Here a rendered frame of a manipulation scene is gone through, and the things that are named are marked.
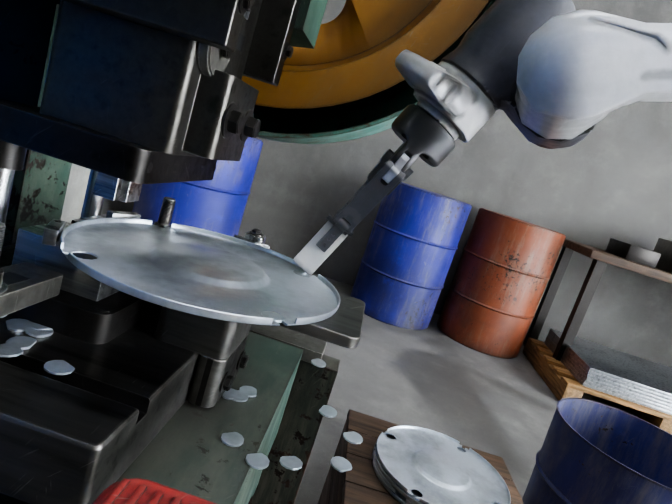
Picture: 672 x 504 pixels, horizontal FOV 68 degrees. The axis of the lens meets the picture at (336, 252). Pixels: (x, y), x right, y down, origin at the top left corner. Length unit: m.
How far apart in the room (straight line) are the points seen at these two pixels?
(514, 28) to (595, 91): 0.14
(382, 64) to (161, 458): 0.65
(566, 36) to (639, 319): 3.96
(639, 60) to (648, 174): 3.73
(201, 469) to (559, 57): 0.47
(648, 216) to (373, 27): 3.55
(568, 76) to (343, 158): 3.38
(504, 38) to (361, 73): 0.32
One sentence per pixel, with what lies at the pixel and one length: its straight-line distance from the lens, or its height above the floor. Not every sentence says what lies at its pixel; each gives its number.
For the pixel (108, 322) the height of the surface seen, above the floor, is 0.73.
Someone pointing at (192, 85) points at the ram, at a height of 0.95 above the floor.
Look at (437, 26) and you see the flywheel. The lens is 0.88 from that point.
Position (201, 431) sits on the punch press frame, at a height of 0.65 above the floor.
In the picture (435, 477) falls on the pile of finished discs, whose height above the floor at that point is 0.38.
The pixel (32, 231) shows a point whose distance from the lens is 0.56.
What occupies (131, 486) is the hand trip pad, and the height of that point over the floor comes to 0.76.
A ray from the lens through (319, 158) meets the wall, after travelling 3.85.
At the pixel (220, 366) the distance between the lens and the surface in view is 0.53.
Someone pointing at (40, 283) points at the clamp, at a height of 0.75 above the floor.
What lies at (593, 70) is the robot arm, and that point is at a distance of 0.51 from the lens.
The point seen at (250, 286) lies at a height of 0.78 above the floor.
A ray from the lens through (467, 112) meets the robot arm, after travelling 0.59.
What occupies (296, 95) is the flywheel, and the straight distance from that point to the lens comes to 0.87.
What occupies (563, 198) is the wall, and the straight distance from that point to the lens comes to 4.03.
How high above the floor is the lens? 0.94
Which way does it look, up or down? 11 degrees down
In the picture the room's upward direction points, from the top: 18 degrees clockwise
